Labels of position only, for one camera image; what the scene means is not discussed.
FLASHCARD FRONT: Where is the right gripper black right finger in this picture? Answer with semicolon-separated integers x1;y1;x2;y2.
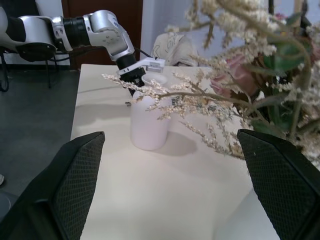
236;129;320;240

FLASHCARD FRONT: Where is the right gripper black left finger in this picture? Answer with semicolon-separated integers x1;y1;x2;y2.
0;131;106;240

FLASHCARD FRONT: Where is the cream and pink flower bouquet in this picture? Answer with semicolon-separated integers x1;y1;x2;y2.
101;0;320;166

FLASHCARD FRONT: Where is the white ceramic vase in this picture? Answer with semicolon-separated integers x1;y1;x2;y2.
129;73;173;151

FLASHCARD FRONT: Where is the beige printed cloth bag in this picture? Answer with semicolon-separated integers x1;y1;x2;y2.
150;31;200;67

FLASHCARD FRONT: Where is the black metal chair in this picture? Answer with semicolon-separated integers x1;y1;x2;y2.
0;41;106;89

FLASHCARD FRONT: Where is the brown wooden door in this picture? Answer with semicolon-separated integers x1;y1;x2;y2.
61;0;145;71

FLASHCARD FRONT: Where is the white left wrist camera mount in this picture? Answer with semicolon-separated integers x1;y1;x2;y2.
116;57;166;76

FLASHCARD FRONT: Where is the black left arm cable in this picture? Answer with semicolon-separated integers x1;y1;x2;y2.
133;46;158;61

